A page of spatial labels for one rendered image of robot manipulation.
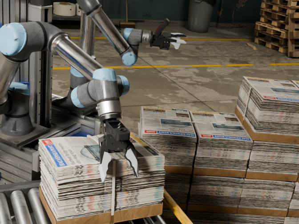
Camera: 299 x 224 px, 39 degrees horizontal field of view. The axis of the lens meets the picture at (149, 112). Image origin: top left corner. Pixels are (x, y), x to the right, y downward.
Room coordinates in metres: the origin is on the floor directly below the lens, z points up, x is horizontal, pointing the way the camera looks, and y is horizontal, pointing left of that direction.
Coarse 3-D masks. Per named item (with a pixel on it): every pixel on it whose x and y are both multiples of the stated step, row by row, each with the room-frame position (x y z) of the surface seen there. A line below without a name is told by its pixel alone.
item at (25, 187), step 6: (36, 180) 1.44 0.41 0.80; (0, 186) 1.37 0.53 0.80; (6, 186) 1.37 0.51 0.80; (12, 186) 1.38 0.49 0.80; (18, 186) 1.38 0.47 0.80; (24, 186) 1.39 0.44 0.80; (30, 186) 1.39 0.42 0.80; (36, 186) 1.40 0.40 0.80; (6, 192) 1.34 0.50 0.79; (24, 192) 1.37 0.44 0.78; (6, 198) 1.34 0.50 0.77; (30, 204) 1.38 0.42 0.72; (12, 210) 1.35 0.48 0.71; (30, 210) 1.38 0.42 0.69
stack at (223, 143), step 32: (160, 128) 2.02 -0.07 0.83; (192, 128) 2.07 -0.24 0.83; (224, 128) 2.13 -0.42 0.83; (192, 160) 1.98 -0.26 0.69; (224, 160) 1.99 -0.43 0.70; (256, 160) 2.01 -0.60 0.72; (288, 160) 2.04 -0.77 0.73; (192, 192) 1.98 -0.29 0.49; (224, 192) 1.99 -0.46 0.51; (256, 192) 2.01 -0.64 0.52; (288, 192) 2.03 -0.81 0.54
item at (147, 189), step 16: (144, 144) 1.37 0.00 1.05; (144, 160) 1.24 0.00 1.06; (160, 160) 1.27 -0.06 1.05; (128, 176) 1.21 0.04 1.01; (144, 176) 1.24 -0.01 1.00; (160, 176) 1.26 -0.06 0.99; (128, 192) 1.21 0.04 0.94; (144, 192) 1.24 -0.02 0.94; (160, 192) 1.26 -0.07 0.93; (128, 208) 1.20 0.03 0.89
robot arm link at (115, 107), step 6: (102, 102) 1.24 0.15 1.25; (108, 102) 1.24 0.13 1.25; (114, 102) 1.24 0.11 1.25; (96, 108) 1.24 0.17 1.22; (102, 108) 1.23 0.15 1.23; (108, 108) 1.23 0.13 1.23; (114, 108) 1.23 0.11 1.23; (120, 108) 1.25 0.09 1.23; (102, 114) 1.23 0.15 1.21; (108, 114) 1.22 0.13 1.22
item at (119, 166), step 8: (96, 136) 1.44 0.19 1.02; (96, 144) 1.35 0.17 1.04; (96, 152) 1.27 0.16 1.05; (120, 160) 1.21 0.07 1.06; (112, 168) 1.19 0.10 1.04; (120, 168) 1.21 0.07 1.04; (112, 176) 1.19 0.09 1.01; (120, 176) 1.21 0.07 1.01; (120, 184) 1.20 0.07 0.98; (120, 192) 1.20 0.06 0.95; (104, 200) 1.17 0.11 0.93; (120, 200) 1.20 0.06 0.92; (104, 208) 1.17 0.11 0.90; (120, 208) 1.19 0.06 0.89
